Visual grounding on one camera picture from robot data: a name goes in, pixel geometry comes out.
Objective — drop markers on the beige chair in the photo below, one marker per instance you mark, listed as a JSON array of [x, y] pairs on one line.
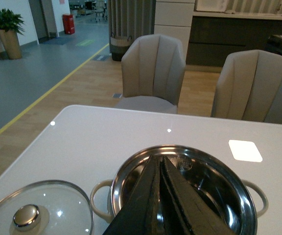
[[153, 70], [250, 87]]

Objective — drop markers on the cream electric cooking pot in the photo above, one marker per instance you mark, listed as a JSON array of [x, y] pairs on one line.
[[237, 202]]

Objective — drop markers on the beige chair right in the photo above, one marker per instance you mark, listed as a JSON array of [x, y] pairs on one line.
[[250, 87]]

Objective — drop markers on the glass pot lid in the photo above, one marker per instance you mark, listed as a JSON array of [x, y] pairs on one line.
[[52, 207]]

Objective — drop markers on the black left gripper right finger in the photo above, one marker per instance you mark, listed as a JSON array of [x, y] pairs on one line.
[[184, 211]]

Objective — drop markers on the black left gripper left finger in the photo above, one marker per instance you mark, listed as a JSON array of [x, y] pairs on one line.
[[138, 216]]

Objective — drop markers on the potted green plant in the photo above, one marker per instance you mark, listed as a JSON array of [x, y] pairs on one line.
[[11, 24]]

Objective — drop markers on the beige chair left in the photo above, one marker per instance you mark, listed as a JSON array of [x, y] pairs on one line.
[[153, 70]]

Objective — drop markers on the grey curtain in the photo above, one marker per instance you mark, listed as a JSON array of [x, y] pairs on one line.
[[131, 17]]

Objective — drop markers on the red bin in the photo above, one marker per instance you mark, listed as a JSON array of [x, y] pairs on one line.
[[68, 24]]

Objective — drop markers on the woven basket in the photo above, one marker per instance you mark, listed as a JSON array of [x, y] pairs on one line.
[[119, 45]]

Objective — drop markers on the dark kitchen counter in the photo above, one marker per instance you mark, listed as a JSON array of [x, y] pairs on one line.
[[212, 39]]

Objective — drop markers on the white cabinet column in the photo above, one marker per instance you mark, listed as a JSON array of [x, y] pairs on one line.
[[173, 18]]

